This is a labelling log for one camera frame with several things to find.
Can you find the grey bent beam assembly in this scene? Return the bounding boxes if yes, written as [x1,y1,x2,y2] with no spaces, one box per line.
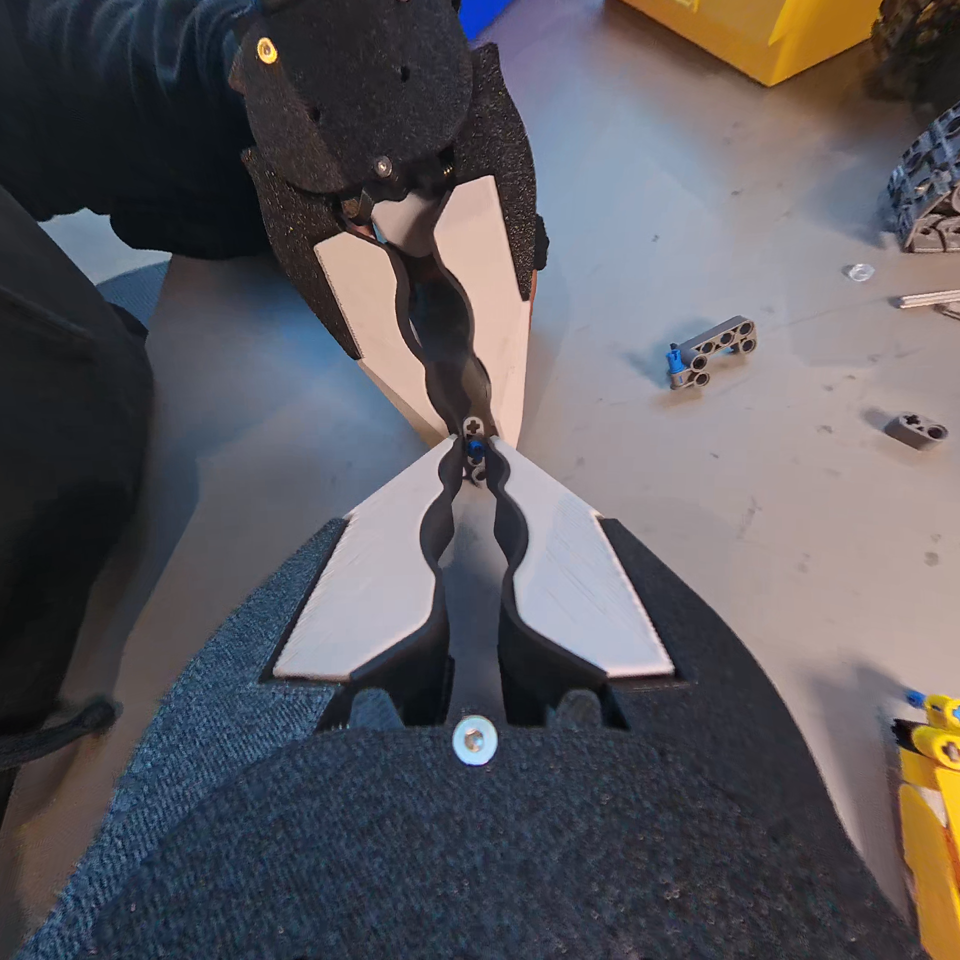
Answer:
[666,315,759,392]

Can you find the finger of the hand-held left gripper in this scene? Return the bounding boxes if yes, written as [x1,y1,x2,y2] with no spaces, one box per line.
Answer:
[433,174,534,445]
[312,231,456,441]

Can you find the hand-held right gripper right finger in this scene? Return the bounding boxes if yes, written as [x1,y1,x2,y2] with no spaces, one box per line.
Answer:
[486,436,676,727]

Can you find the yellow parts bin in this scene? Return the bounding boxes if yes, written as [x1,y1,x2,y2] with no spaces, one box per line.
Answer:
[621,0,884,88]

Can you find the person's left forearm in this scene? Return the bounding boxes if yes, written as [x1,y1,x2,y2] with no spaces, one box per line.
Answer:
[0,0,273,261]

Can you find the yellow tracked brick bulldozer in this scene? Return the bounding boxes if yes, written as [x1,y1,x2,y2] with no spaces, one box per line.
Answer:
[870,0,960,254]

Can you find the grey desk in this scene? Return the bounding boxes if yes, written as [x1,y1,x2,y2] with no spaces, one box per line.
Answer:
[0,0,960,931]

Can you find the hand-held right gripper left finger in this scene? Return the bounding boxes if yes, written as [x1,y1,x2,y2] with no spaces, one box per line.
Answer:
[272,436,462,727]

